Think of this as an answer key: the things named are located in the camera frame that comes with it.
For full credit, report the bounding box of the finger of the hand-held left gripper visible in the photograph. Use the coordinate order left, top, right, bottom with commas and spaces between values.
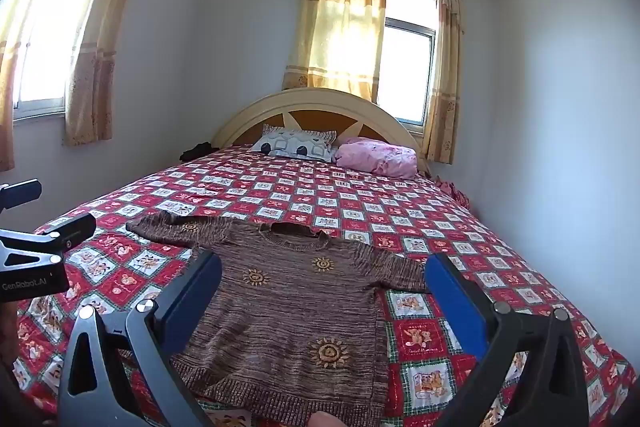
0, 212, 97, 281
0, 179, 43, 210

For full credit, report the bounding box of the yellow curtain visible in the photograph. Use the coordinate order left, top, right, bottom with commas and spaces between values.
282, 0, 390, 102
0, 0, 93, 172
421, 0, 465, 165
64, 0, 168, 146

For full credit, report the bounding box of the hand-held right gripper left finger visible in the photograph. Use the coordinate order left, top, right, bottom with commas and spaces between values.
57, 249, 223, 427

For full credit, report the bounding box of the pink pillow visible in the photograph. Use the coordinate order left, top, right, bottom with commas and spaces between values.
334, 137, 418, 180

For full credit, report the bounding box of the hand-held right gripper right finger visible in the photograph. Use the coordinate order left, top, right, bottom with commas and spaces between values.
424, 253, 591, 427

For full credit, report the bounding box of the red checkered printed bedspread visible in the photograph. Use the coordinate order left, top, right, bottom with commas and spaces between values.
12, 144, 638, 427

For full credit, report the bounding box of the dark cloth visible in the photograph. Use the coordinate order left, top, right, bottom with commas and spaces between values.
180, 142, 221, 162

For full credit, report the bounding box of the pink cloth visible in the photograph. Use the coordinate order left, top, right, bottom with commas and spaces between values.
432, 176, 471, 208

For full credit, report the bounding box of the large side window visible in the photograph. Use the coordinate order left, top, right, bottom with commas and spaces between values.
12, 0, 123, 122

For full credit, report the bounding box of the white grey patterned pillow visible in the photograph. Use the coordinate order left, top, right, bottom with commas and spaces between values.
248, 124, 337, 164

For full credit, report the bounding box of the window behind headboard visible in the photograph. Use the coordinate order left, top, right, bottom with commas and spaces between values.
376, 0, 437, 128

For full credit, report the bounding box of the brown knitted sweater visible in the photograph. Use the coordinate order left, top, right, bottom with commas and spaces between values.
126, 212, 436, 423

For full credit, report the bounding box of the cream arched headboard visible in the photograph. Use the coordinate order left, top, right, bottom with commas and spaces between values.
212, 88, 432, 172

